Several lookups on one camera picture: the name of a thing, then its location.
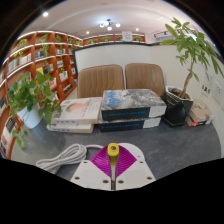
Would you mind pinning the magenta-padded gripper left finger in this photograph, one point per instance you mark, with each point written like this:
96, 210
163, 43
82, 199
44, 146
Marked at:
90, 173

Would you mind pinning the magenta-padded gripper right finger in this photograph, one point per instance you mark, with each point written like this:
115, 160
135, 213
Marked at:
136, 171

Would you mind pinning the yellow charger block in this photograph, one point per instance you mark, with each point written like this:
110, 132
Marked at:
113, 151

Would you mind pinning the round white power strip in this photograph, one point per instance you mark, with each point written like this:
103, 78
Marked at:
133, 150

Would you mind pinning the thick dark blue book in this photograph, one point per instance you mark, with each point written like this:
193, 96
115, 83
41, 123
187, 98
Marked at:
126, 126

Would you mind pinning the thin white book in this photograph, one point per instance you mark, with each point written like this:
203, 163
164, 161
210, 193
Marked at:
70, 128

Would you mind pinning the white book with face cover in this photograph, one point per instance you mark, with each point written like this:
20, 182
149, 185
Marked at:
78, 108

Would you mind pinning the small tree in black pot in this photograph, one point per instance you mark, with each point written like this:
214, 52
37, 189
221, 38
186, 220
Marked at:
176, 113

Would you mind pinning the thick grey marbled book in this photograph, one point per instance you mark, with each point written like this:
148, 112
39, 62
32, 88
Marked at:
130, 100

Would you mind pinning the red and black book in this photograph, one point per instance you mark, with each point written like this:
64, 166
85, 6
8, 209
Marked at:
198, 123

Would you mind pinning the leafy vine in white pot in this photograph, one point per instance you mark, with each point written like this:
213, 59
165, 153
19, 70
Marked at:
31, 116

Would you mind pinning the beige hardcover book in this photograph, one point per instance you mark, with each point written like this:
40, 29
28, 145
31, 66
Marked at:
200, 115

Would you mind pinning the tan padded chair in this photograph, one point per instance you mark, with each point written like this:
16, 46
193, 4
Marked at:
100, 80
145, 78

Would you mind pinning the clear acrylic sign stand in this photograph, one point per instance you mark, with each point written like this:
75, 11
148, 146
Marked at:
206, 90

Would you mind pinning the orange wooden bookshelf unit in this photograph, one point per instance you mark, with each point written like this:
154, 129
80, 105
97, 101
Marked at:
26, 63

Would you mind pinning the white poster on shelf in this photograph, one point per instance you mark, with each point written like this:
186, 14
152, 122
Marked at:
127, 36

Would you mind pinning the ceiling chandelier lamp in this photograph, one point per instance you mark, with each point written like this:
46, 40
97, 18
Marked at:
108, 24

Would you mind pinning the white wall socket panel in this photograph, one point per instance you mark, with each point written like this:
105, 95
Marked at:
219, 90

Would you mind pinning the black track light rail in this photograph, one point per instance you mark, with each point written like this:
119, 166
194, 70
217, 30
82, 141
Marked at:
163, 33

